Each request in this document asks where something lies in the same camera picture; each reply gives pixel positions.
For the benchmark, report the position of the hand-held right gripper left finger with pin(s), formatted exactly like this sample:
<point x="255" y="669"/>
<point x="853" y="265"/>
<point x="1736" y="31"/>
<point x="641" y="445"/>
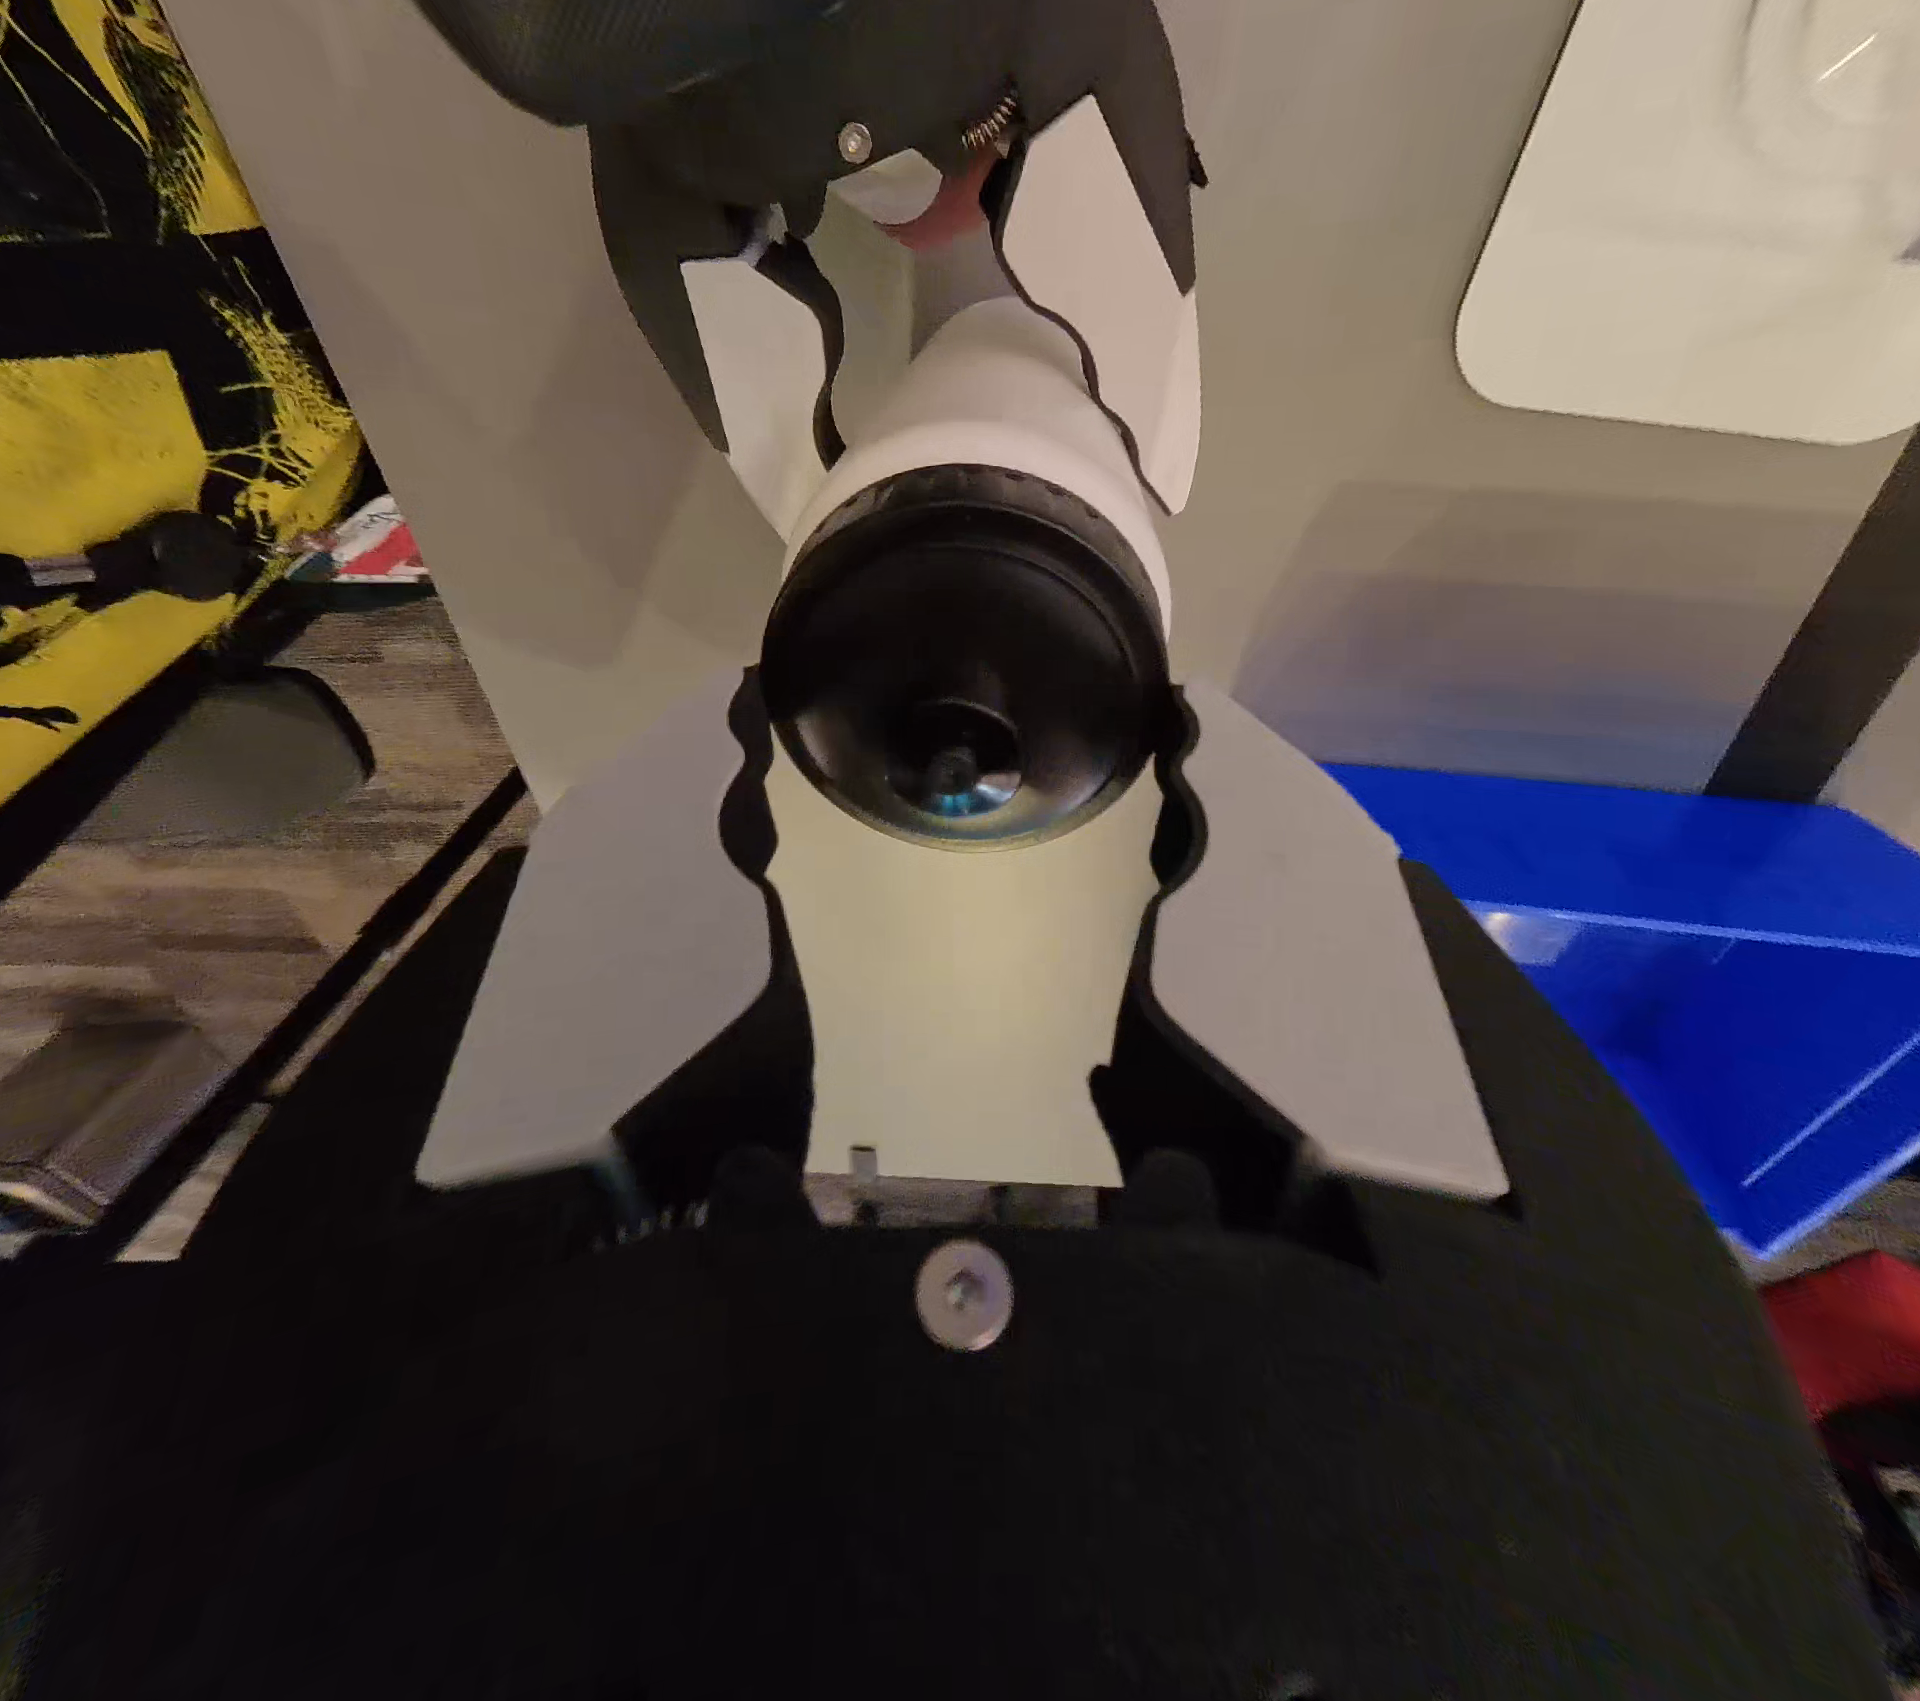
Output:
<point x="601" y="980"/>

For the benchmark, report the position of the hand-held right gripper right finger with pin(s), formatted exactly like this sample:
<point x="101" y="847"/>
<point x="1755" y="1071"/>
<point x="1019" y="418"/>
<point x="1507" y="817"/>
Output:
<point x="1320" y="997"/>

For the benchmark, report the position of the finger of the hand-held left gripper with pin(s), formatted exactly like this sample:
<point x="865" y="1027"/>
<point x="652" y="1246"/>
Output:
<point x="758" y="367"/>
<point x="1124" y="291"/>

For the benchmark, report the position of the white plastic bottle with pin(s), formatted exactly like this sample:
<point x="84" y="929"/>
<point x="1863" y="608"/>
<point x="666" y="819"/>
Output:
<point x="991" y="410"/>

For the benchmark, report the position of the large blue plastic bin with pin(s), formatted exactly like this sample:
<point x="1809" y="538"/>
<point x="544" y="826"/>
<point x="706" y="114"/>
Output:
<point x="1651" y="980"/>

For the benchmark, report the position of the black ribbed bottle lid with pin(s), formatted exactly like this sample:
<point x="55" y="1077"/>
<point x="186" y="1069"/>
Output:
<point x="961" y="681"/>

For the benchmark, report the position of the grey round pad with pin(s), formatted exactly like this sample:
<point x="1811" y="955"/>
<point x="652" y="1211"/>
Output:
<point x="240" y="756"/>

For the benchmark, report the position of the red white printed packet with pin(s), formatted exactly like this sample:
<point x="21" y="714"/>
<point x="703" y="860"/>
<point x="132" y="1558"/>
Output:
<point x="368" y="547"/>

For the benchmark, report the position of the white rounded mat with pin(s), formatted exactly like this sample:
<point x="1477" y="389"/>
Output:
<point x="1621" y="230"/>

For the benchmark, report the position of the black lever knob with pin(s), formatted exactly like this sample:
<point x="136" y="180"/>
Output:
<point x="180" y="552"/>

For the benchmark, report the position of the red bag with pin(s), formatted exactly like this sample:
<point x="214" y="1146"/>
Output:
<point x="1845" y="1341"/>

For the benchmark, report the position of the yellow black printed clothing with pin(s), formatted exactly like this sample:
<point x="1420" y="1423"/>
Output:
<point x="90" y="410"/>

